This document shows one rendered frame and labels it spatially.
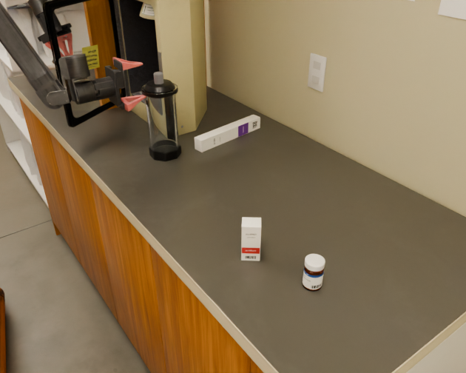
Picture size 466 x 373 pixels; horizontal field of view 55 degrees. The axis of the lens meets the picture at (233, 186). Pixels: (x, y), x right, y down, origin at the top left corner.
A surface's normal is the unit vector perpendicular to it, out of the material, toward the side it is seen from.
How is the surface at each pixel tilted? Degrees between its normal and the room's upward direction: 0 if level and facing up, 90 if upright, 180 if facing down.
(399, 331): 1
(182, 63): 90
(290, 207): 0
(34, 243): 0
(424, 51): 90
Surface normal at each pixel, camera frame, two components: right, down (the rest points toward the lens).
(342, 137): -0.81, 0.32
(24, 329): 0.00, -0.84
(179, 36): 0.59, 0.43
